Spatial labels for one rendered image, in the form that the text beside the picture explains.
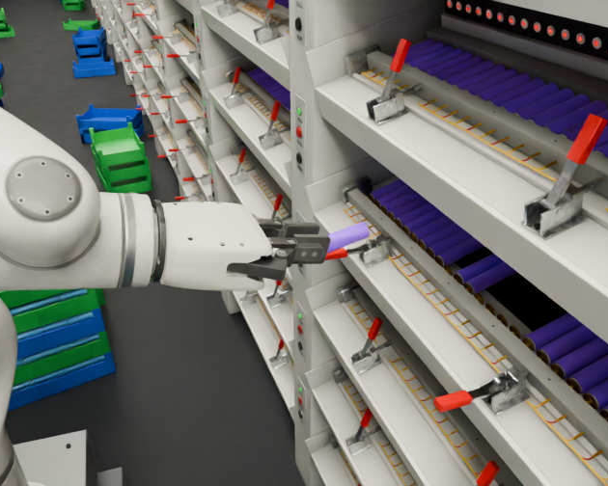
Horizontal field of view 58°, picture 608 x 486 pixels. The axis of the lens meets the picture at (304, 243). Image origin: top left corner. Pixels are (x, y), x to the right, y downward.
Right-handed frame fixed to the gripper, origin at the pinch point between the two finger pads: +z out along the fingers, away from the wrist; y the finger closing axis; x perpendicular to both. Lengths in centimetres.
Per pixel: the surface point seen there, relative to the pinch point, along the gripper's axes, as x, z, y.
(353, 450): -46, 25, -9
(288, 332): -47, 26, -42
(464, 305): -4.0, 18.3, 6.6
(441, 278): -3.8, 18.7, 1.4
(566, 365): -2.8, 21.2, 18.4
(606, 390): -2.3, 22.0, 22.4
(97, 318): -72, -9, -83
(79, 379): -92, -13, -81
